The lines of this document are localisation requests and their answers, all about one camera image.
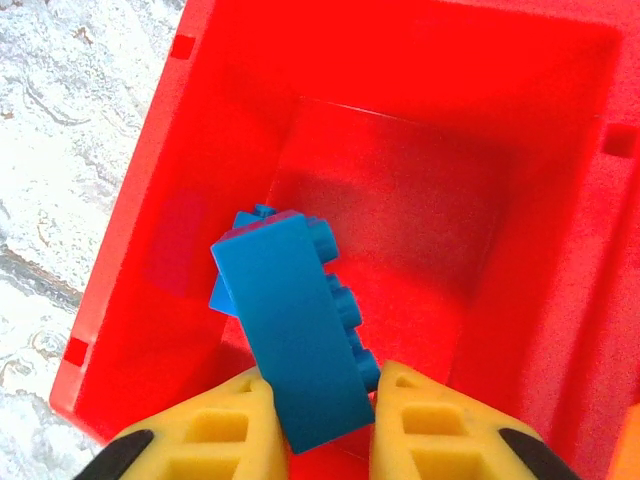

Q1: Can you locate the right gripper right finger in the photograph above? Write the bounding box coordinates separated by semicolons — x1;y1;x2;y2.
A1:
367;360;584;480

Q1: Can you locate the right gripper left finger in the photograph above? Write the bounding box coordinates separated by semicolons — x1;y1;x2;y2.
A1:
74;372;291;480

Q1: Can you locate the blue lego brick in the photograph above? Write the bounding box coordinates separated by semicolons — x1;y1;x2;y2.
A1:
207;202;281;319
209;212;381;456

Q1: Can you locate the orange lego brick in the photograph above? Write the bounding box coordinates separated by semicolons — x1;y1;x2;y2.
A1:
604;404;640;480

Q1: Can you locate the red plastic bin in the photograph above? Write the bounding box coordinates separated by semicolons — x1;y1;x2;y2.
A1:
48;0;626;480
607;74;640;480

